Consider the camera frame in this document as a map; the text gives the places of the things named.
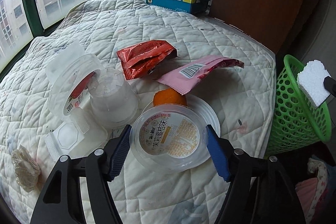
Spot white foam block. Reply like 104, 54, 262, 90
297, 60, 330, 109

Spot round labelled plastic cup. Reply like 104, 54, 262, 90
130, 104, 210, 174

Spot clear plastic cup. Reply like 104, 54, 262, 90
88, 68, 139, 129

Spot clear round plastic container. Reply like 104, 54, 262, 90
46, 42, 104, 120

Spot green mesh trash basket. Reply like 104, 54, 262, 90
265, 55, 331, 157

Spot crumpled white paper ball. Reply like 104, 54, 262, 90
11, 145, 41, 193

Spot floral cloth on floor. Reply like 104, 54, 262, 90
295, 158, 328, 223

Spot clear square plastic lid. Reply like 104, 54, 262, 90
45, 107, 108, 161

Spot white quilted mat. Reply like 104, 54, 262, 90
1, 0, 276, 223

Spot pink snack wrapper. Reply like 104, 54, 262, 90
156, 55, 244, 95

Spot red foil snack wrapper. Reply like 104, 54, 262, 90
117, 40, 177, 80

